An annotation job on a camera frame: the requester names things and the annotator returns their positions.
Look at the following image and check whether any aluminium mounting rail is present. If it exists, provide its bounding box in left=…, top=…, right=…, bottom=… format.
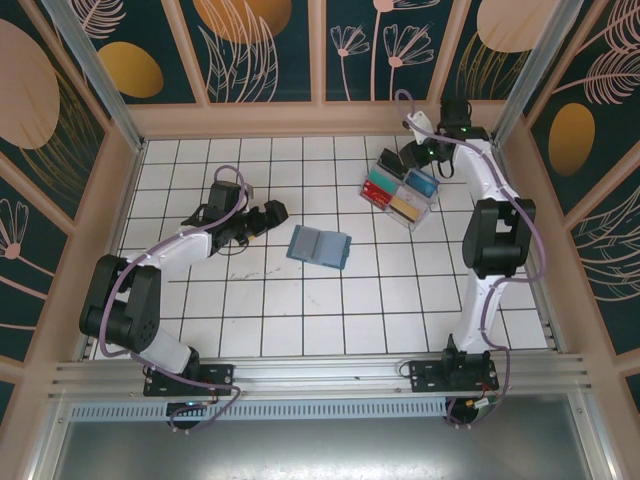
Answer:
left=47, top=353, right=596, bottom=401

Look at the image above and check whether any aluminium frame post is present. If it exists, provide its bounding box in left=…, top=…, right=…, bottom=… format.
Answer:
left=488, top=0, right=586, bottom=149
left=42, top=0, right=147, bottom=154

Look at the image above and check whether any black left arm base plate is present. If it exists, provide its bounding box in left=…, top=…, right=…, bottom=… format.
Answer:
left=143, top=363, right=236, bottom=399

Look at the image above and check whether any blue leather card holder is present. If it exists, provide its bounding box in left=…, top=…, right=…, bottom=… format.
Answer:
left=285, top=224, right=353, bottom=272

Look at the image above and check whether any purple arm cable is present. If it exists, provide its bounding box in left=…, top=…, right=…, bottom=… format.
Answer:
left=393, top=88, right=546, bottom=431
left=97, top=164, right=249, bottom=434

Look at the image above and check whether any black card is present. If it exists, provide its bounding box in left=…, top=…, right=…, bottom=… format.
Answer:
left=378, top=148, right=407, bottom=177

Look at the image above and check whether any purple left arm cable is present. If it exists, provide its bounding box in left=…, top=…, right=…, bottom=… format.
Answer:
left=97, top=164, right=249, bottom=434

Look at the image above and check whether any blue card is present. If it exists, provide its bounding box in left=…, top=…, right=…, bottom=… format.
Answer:
left=403, top=168, right=441, bottom=199

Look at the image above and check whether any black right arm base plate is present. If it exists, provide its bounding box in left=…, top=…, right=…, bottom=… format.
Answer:
left=408, top=358, right=501, bottom=394

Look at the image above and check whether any grey slotted cable duct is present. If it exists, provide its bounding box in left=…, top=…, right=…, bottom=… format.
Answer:
left=69, top=402, right=449, bottom=421

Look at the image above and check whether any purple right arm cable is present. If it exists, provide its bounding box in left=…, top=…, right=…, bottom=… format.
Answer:
left=393, top=88, right=546, bottom=431

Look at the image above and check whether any red card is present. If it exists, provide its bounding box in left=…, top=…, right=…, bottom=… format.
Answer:
left=360, top=180, right=396, bottom=209

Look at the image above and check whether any gold card with dark stripe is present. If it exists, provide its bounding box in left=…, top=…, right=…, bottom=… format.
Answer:
left=389, top=194, right=426, bottom=224

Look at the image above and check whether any grey metal sheet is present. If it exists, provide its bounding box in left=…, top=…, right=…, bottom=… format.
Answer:
left=29, top=419, right=619, bottom=480

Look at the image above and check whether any clear acrylic card organizer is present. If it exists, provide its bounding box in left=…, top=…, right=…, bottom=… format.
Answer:
left=358, top=147, right=444, bottom=232

